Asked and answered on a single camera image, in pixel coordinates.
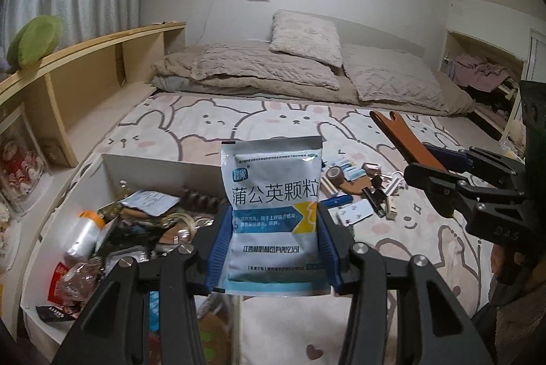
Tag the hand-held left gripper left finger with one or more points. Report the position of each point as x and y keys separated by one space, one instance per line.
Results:
x=219 y=250

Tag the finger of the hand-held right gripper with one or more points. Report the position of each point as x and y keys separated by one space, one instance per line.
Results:
x=435 y=188
x=443 y=156

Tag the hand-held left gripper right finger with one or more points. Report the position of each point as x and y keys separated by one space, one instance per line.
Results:
x=328 y=250

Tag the white medicine packet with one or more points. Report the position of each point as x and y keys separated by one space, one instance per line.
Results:
x=273 y=220

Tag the white cardboard box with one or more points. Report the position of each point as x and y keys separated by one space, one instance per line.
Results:
x=162 y=171

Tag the white bottle orange cap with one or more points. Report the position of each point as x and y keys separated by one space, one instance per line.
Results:
x=85 y=235

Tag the person's right forearm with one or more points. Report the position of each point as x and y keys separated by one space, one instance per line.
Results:
x=516 y=318

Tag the small white card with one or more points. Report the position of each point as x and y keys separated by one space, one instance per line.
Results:
x=354 y=215

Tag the blue lighter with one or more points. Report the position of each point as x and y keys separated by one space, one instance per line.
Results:
x=337 y=201

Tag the small white block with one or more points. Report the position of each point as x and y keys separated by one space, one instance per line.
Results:
x=391 y=211

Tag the brown ridged item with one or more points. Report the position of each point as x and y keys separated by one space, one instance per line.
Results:
x=202 y=198

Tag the small black gadget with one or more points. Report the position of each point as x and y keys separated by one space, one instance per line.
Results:
x=375 y=199

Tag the small wooden stick block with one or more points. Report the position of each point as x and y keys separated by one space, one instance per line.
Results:
x=326 y=189

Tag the brown bear shaped coaster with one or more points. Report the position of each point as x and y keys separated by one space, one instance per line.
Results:
x=356 y=188

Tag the small pink pouch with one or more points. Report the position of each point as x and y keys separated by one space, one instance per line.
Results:
x=370 y=168

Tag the brown tape roll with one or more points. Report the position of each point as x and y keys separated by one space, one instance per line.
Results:
x=335 y=176

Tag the brown coaster with green leaves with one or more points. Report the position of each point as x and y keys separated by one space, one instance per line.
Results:
x=211 y=326

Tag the small white blue sachet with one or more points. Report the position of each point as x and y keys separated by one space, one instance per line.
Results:
x=350 y=168

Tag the pile of pink clothes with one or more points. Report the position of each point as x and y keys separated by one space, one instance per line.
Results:
x=477 y=68

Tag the beige textured flat pillow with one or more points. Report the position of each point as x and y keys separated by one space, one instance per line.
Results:
x=392 y=77

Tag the grey headboard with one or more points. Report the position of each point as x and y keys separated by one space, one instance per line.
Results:
x=384 y=34

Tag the bear printed bed sheet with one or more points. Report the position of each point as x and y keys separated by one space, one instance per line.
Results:
x=277 y=122

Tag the crinkly clear snack bag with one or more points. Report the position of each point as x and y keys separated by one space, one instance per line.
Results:
x=83 y=275

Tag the red snack packet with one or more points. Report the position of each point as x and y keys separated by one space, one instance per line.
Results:
x=57 y=284

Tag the black snack packet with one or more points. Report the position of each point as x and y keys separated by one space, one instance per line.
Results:
x=57 y=314

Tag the fluffy beige square pillow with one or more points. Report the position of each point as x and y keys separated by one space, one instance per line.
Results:
x=307 y=36

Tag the beige textured quilt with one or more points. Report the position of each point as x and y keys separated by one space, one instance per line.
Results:
x=256 y=68

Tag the brown fleece blanket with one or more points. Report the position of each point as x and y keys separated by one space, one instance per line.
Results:
x=179 y=66

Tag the wooden shelf unit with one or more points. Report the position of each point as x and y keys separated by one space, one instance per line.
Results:
x=140 y=49

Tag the display case with red doll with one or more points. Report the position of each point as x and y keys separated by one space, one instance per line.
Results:
x=15 y=164

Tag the green plush toy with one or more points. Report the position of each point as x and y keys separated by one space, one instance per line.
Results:
x=36 y=41

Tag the grey curtain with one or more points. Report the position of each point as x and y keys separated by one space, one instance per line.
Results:
x=85 y=2

